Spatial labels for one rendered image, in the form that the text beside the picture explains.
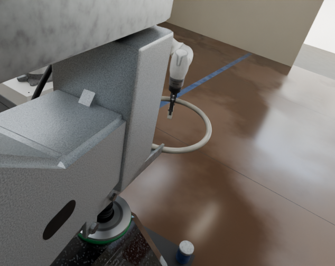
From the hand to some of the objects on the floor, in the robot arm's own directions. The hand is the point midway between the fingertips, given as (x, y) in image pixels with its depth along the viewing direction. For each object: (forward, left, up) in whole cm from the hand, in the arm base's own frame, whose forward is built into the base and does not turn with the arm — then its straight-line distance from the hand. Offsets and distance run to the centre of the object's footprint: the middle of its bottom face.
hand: (170, 112), depth 171 cm
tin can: (+47, -21, -87) cm, 101 cm away
